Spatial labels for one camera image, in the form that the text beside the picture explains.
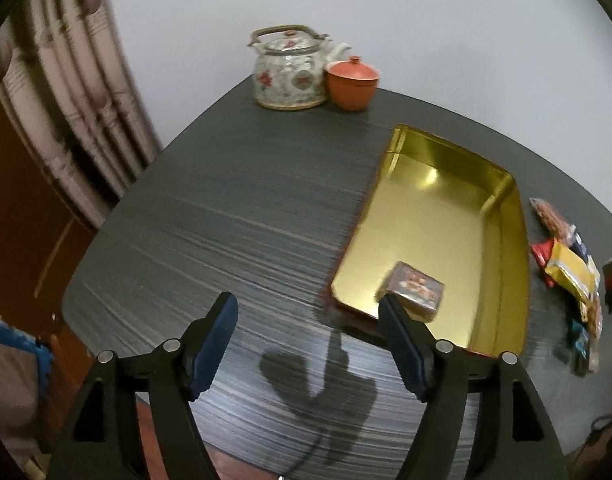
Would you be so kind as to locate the clear packet of orange snacks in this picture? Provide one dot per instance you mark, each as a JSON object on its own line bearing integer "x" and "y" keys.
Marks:
{"x": 551, "y": 217}

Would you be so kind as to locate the floral ceramic teapot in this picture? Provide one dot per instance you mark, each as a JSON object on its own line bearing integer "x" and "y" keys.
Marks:
{"x": 286, "y": 77}

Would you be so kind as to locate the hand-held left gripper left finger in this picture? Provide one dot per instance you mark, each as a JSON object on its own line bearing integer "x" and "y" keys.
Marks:
{"x": 215, "y": 345}

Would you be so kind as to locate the red tin box gold inside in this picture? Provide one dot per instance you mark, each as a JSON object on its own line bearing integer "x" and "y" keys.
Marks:
{"x": 436, "y": 220}

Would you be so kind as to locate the beige patterned curtain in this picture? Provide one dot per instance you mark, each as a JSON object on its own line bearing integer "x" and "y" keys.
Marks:
{"x": 85, "y": 110}

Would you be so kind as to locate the small teal snack packet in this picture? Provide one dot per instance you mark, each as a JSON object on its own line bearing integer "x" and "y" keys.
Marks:
{"x": 578, "y": 340}

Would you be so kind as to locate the blue cracker packet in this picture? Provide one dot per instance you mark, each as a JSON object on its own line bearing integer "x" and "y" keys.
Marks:
{"x": 581, "y": 247}

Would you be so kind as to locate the brown wooden door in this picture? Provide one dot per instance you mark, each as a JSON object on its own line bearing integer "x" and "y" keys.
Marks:
{"x": 15, "y": 210}

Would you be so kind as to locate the small dark snack packet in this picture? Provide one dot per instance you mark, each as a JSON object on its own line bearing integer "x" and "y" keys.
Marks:
{"x": 416, "y": 285}

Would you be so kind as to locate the red snack packet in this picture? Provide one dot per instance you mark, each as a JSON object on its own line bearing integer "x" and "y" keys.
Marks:
{"x": 542, "y": 260}

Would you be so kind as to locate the clear packet of peach snacks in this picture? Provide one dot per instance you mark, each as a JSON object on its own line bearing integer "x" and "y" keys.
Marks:
{"x": 595, "y": 330}

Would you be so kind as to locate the yellow snack packet silver stripe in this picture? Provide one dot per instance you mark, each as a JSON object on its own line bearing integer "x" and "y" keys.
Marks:
{"x": 571, "y": 272}

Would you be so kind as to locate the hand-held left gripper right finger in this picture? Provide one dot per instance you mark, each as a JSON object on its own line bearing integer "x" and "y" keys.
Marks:
{"x": 403, "y": 347}

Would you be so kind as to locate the orange lidded clay cup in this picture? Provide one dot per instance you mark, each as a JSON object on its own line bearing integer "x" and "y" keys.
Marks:
{"x": 351, "y": 85}

